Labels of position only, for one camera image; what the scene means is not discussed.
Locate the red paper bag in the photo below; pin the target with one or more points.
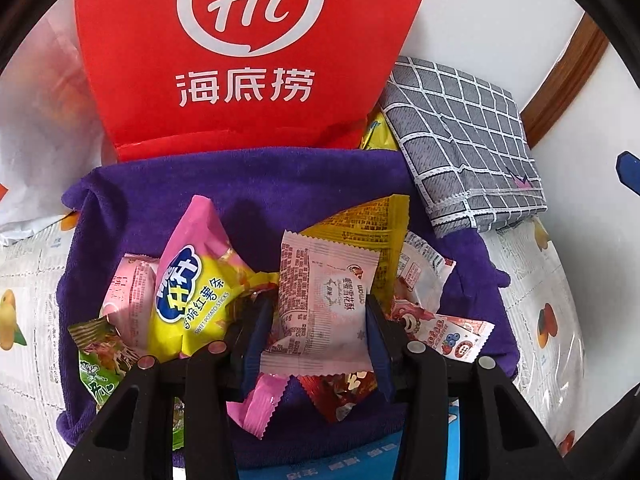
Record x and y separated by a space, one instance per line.
150 85

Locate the purple towel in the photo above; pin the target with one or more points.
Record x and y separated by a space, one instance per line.
250 185

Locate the white plastic bag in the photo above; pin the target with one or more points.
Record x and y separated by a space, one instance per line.
40 135

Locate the wooden door frame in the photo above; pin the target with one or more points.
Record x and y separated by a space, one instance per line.
565 90

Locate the white pink crinkled snack packet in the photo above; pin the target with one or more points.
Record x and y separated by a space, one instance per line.
422 270

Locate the green snack packet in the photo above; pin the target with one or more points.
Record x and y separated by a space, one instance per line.
100 355

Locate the red square snack packet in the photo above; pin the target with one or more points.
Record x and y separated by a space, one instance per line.
340 395

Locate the gold foil packet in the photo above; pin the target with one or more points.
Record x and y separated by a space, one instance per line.
377 135

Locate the blue tissue pack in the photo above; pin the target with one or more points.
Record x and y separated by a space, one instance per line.
340 460

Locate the white bear print snack packet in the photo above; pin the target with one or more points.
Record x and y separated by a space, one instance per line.
450 335

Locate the pink and yellow snack packet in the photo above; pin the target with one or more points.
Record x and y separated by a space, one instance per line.
200 280

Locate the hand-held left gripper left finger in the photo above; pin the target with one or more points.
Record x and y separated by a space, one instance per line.
255 342

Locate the small pink snack packet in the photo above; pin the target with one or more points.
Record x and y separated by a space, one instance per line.
127 295

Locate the grey checked folded cloth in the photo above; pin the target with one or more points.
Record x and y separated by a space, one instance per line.
460 150

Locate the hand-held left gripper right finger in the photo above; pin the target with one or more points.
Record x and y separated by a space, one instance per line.
380 347

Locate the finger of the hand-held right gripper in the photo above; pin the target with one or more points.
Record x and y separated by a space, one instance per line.
629 170

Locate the pale pink snack packet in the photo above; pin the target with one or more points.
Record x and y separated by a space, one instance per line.
320 300

